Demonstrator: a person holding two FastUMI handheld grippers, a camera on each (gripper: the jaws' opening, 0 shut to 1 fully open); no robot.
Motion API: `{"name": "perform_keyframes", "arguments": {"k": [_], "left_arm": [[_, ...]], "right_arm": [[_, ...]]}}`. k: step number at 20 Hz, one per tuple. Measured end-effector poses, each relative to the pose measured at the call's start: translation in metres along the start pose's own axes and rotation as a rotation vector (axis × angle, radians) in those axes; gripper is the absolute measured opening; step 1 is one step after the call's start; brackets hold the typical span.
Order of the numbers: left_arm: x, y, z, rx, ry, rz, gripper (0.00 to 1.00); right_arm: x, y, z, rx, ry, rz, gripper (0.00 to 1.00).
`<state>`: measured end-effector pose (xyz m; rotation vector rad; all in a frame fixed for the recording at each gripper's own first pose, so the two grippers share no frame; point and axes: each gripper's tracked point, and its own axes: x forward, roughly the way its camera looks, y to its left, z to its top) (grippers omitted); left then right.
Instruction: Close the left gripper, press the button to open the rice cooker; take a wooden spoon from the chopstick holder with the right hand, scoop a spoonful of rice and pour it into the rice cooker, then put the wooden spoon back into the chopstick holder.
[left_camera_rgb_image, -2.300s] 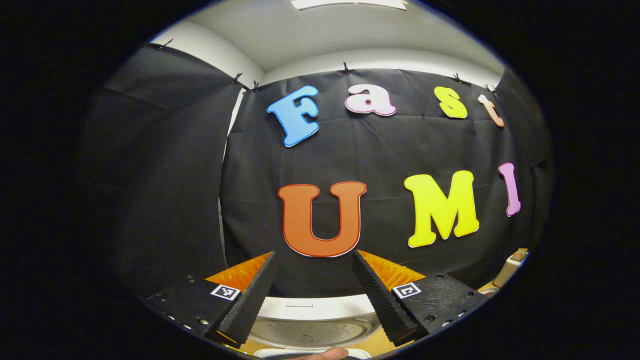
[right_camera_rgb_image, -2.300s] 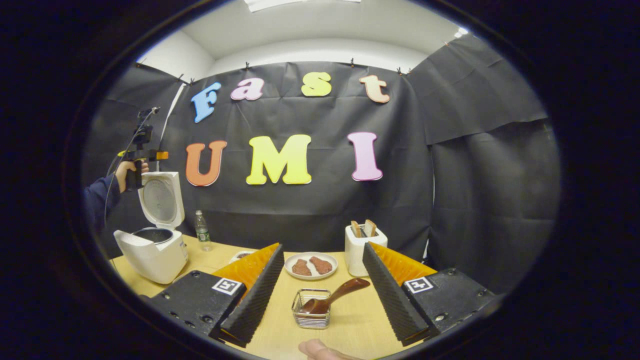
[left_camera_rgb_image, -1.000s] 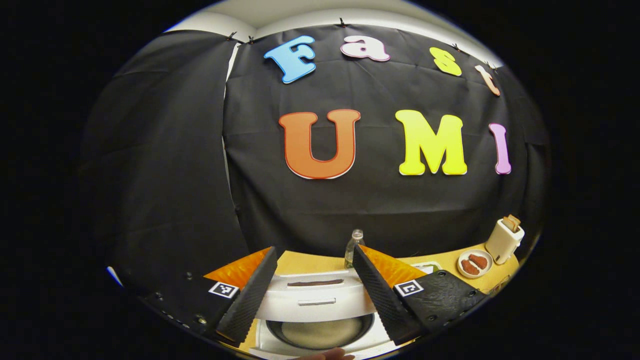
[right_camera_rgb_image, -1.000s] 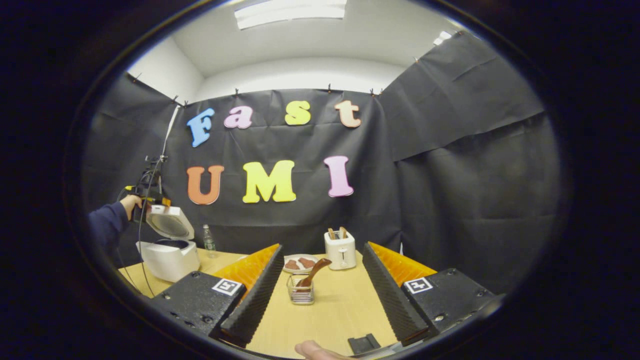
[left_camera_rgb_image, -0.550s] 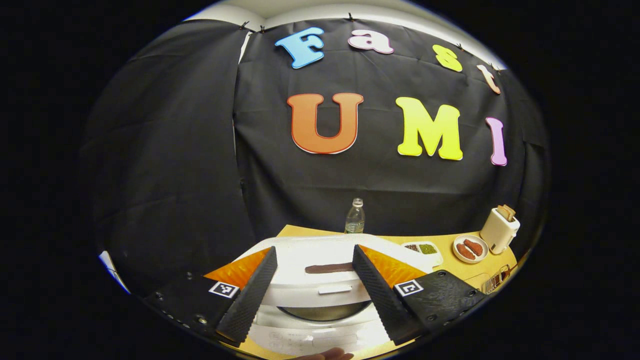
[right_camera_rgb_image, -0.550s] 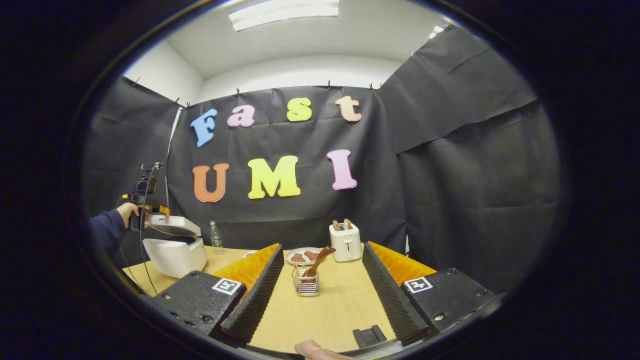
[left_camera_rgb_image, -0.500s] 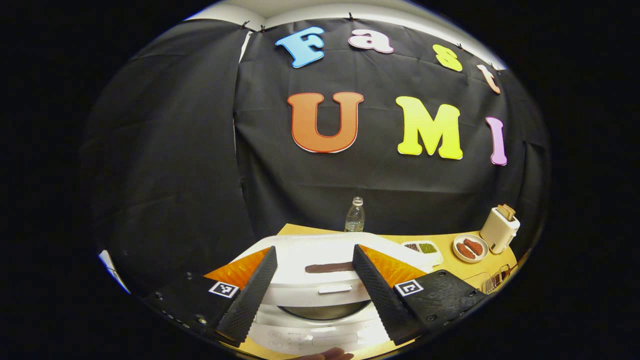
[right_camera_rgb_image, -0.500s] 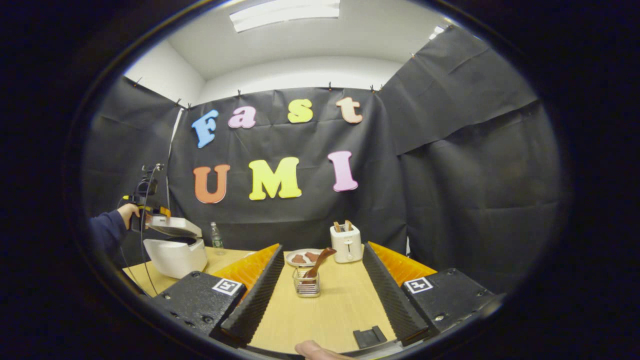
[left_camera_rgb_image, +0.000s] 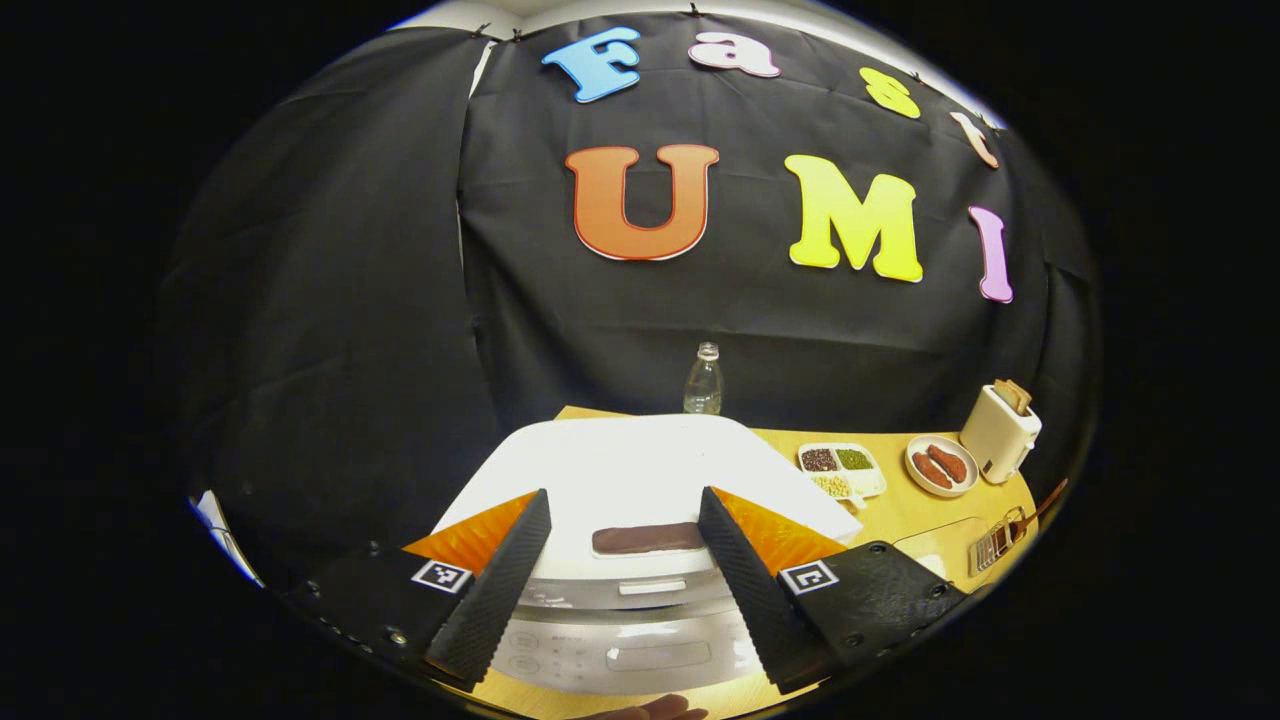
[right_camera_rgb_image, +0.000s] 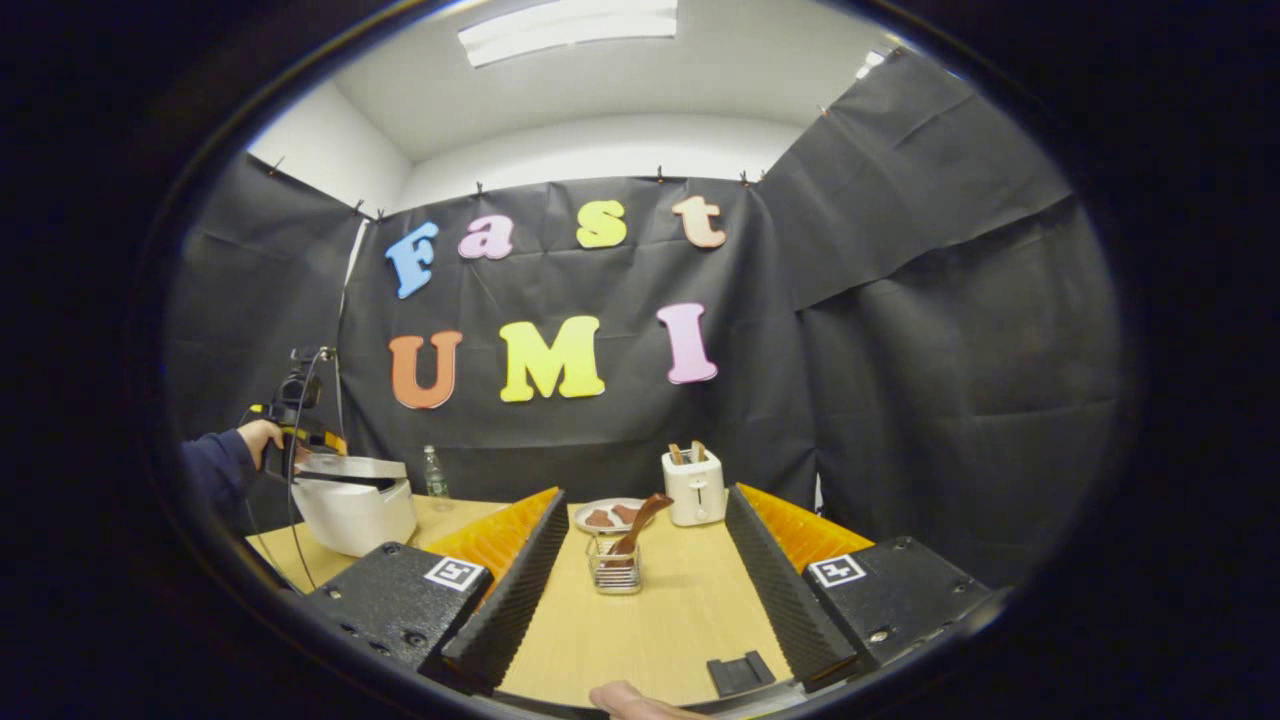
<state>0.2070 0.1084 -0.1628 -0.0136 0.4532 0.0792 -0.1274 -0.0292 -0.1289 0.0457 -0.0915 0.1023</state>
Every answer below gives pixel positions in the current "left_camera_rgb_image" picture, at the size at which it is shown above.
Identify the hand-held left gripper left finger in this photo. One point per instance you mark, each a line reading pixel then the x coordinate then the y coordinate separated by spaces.
pixel 495 590

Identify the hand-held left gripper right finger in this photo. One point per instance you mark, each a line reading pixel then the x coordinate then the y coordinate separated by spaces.
pixel 750 590

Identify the white rice cooker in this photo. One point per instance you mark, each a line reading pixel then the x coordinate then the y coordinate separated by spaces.
pixel 640 470

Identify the wooden spoon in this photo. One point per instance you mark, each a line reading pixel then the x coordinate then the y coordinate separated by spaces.
pixel 1045 500

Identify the white divided grain tray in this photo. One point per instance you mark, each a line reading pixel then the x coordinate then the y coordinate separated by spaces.
pixel 870 480

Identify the white round plate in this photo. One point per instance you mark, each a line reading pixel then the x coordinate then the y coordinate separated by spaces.
pixel 915 478

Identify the clear plastic bottle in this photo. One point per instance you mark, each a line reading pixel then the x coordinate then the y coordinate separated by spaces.
pixel 703 390

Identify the brown sausage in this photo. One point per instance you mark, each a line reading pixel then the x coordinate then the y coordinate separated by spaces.
pixel 948 463
pixel 932 470

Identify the white side desk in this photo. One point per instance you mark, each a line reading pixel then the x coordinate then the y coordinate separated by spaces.
pixel 222 535

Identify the white toaster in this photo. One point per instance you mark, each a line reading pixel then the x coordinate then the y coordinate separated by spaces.
pixel 995 440

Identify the toast slice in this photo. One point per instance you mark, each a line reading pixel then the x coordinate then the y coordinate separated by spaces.
pixel 1012 397

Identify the black backdrop cloth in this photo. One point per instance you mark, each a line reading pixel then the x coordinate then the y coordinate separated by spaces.
pixel 330 300

